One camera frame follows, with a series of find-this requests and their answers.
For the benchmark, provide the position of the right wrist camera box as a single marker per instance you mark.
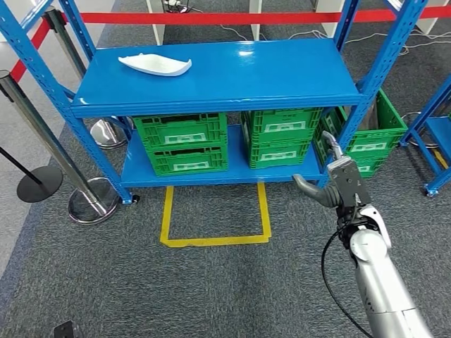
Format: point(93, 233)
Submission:
point(347, 182)

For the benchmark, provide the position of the chrome stanchion post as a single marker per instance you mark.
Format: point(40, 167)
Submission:
point(45, 135)
point(66, 44)

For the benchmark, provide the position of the chrome stanchion base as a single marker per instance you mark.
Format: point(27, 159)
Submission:
point(406, 116)

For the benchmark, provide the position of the dark robot foot plate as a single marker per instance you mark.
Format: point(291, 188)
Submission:
point(66, 330)

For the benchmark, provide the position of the blue metal shelf rack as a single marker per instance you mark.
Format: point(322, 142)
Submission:
point(211, 74)
point(422, 154)

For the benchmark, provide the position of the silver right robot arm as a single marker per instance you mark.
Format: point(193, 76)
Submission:
point(380, 280)

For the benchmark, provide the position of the white desk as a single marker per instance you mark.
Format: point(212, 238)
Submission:
point(427, 25)
point(159, 32)
point(328, 18)

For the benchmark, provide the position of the power strip with plugs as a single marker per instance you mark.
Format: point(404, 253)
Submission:
point(174, 4)

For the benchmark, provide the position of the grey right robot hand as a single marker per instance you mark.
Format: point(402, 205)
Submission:
point(313, 189)

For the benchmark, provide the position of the tall green plastic crate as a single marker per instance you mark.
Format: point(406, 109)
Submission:
point(390, 126)

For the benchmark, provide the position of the black stanchion post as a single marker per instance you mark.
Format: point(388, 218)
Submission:
point(38, 184)

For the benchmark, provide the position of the white plastic car part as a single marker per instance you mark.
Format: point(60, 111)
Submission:
point(155, 64)

